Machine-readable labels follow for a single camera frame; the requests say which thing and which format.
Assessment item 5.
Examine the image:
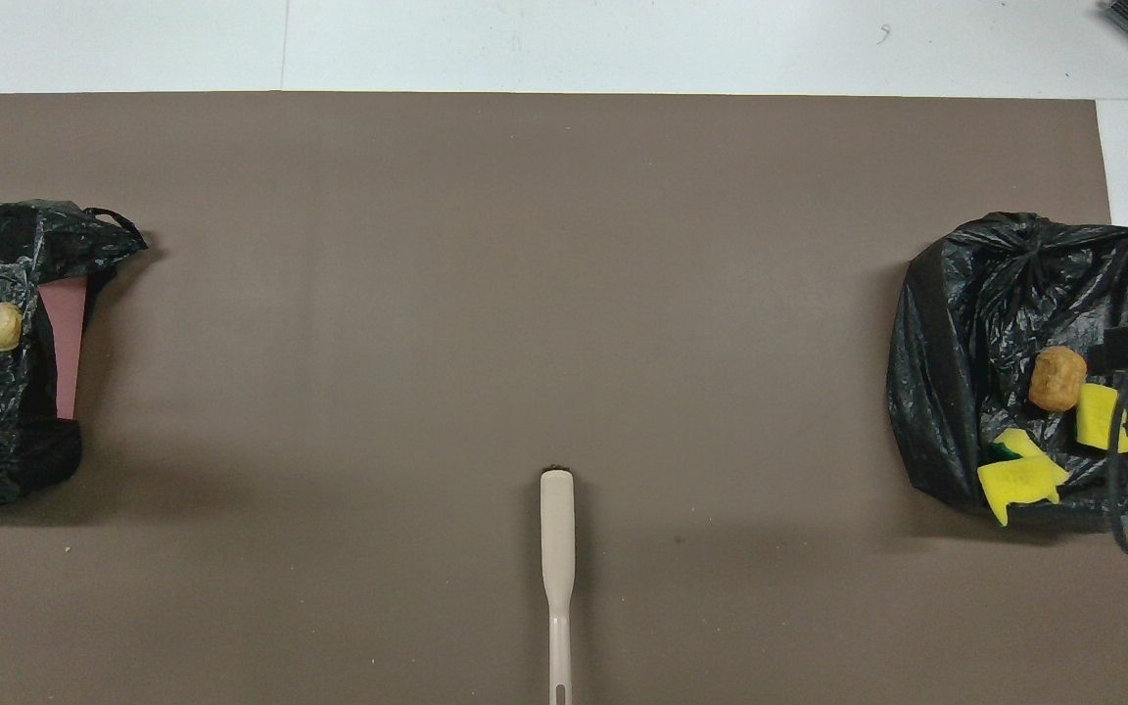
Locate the yellow sponge piece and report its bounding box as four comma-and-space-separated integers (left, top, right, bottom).
1075, 383, 1128, 454
976, 452, 1071, 528

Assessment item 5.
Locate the brown bread roll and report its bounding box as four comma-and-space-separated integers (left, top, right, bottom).
1028, 346, 1088, 413

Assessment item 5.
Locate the brown table mat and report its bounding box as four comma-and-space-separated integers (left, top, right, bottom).
0, 91, 1128, 705

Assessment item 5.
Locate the yellow sponge with green scourer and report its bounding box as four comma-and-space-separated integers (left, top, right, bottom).
990, 428, 1050, 463

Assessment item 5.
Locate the beige hand brush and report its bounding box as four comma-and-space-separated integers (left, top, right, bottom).
540, 467, 577, 705

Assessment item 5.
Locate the pink plastic bin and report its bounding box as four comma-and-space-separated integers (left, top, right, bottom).
38, 277, 88, 420

